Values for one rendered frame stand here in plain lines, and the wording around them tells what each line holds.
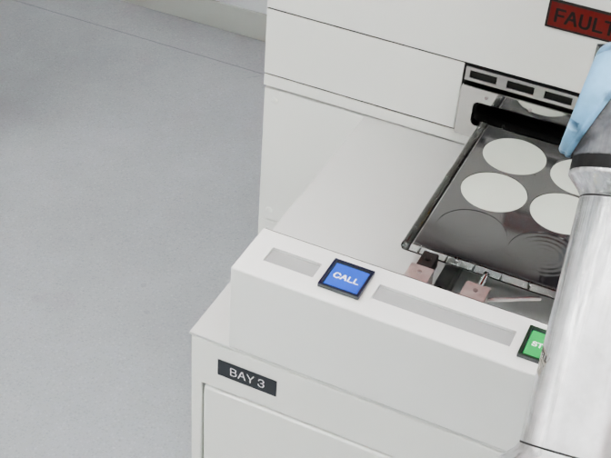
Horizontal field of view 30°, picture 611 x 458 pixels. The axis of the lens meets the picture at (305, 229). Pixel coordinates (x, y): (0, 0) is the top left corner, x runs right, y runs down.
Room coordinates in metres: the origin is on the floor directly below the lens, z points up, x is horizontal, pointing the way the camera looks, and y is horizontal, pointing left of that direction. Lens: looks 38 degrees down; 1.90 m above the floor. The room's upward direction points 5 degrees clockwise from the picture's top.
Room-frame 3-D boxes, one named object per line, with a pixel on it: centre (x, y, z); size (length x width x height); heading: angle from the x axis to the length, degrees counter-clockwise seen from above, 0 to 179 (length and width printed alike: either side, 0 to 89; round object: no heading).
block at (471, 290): (1.13, -0.22, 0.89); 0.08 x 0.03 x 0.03; 158
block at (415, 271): (1.16, -0.15, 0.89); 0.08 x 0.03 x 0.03; 158
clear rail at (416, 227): (1.42, -0.21, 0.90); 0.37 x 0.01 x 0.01; 158
